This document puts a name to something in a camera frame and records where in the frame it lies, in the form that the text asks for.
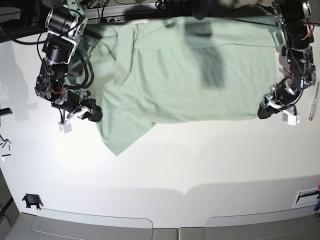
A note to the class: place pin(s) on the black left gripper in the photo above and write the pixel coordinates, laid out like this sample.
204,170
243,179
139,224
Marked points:
280,99

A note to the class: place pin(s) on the black hex keys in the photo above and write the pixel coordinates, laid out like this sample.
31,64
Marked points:
5,148

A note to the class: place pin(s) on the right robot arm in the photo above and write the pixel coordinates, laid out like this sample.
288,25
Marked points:
65,24

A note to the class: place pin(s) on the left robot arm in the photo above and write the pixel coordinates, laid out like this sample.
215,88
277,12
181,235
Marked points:
294,17

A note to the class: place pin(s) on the clear red-capped screwdriver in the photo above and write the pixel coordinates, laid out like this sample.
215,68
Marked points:
314,103

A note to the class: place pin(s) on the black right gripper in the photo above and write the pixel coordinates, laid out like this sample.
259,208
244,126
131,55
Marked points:
85,108

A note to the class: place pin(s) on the black clip bracket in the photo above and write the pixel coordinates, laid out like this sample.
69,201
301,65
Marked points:
32,200

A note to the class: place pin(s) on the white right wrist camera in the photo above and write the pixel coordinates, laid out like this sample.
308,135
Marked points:
65,127

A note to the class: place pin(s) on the green T-shirt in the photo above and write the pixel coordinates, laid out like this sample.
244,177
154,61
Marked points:
177,70

